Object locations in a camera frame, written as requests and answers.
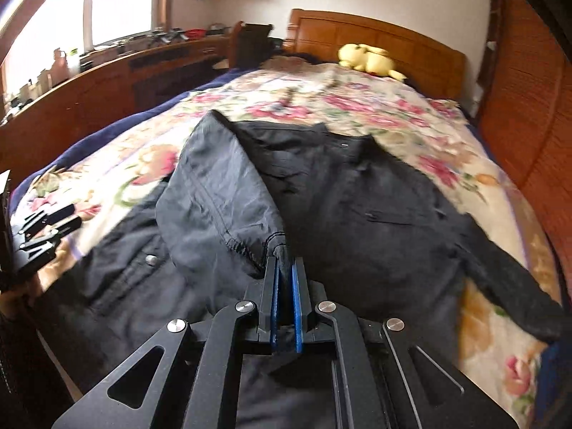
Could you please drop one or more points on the dark blue cloth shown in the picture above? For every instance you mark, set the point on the dark blue cloth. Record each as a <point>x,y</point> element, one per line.
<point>556,388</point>

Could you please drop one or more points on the yellow plush toy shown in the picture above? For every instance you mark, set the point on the yellow plush toy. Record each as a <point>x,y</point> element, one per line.
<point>368,59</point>

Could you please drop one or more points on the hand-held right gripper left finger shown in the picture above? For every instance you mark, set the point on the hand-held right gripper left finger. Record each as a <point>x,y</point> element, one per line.
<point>275,306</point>

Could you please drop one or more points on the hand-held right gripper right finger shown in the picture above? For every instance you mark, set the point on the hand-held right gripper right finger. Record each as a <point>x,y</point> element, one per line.
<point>296,306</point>

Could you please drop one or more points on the wooden bed headboard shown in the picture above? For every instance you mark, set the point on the wooden bed headboard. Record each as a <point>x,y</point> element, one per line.
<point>402,40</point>

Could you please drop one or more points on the wooden slatted wardrobe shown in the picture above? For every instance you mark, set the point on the wooden slatted wardrobe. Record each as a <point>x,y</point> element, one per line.
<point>523,98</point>

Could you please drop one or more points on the wooden corner shelf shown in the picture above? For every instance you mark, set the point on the wooden corner shelf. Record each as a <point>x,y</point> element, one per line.
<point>489,40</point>

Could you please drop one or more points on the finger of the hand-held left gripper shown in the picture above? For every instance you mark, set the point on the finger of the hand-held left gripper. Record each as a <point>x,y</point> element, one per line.
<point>51,216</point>
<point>42,248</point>

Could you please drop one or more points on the black jacket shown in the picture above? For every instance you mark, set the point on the black jacket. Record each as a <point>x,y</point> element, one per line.
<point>313,196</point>

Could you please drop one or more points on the floral blanket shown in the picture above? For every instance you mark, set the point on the floral blanket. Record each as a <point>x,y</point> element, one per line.
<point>402,111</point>

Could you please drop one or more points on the wooden chair with dark cloth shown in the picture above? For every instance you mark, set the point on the wooden chair with dark cloth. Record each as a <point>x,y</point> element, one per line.
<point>250,44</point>

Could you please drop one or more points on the red bowl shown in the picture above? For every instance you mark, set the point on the red bowl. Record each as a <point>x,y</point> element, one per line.
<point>195,33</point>

